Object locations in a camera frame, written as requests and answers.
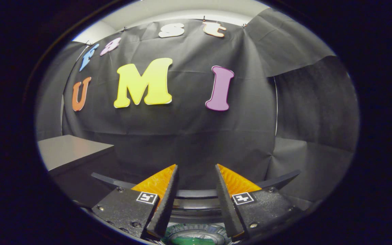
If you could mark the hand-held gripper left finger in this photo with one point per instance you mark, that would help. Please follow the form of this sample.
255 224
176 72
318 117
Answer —
167 204

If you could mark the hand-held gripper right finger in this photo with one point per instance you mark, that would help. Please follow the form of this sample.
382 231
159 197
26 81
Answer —
228 207

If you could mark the transparent washing machine lid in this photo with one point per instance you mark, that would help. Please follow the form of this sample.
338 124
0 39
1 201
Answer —
196 194

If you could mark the green polo shirt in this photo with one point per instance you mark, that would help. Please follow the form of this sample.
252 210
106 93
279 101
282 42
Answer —
192 241

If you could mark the small grey cabinet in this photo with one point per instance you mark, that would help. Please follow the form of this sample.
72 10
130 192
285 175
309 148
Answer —
73 149

